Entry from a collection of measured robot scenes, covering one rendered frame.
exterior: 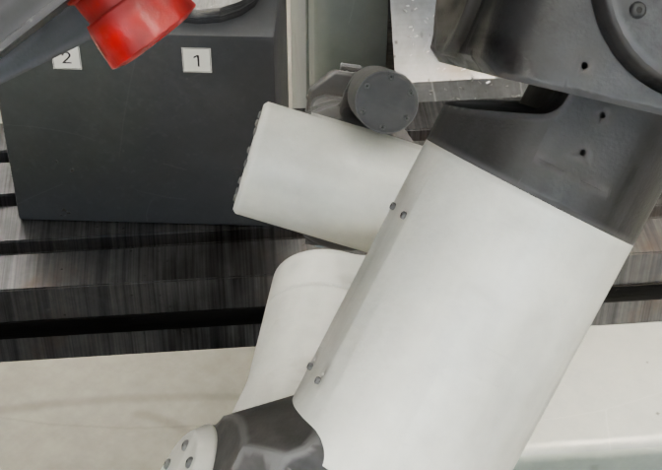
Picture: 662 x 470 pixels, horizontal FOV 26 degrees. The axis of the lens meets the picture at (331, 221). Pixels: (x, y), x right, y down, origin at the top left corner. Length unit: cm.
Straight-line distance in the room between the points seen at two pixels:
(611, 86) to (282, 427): 18
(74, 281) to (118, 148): 11
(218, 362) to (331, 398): 185
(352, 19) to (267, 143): 82
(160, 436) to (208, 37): 127
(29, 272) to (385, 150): 46
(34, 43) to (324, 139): 31
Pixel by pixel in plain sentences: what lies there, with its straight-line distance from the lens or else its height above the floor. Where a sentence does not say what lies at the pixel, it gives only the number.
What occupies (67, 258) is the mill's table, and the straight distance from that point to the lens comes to 118.
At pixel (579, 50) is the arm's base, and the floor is 144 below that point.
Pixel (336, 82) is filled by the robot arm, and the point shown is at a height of 115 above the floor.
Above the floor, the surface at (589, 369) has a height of 85.
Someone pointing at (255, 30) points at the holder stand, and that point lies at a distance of 109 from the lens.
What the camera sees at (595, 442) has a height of 84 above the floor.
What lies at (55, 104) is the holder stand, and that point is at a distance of 115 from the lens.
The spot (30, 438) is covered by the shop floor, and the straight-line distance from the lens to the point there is 232.
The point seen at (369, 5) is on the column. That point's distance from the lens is 158.
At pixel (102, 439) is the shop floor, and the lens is 229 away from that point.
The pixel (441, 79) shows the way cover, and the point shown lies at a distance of 146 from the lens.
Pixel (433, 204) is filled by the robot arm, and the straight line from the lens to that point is 53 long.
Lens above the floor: 169
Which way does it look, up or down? 40 degrees down
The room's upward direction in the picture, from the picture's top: straight up
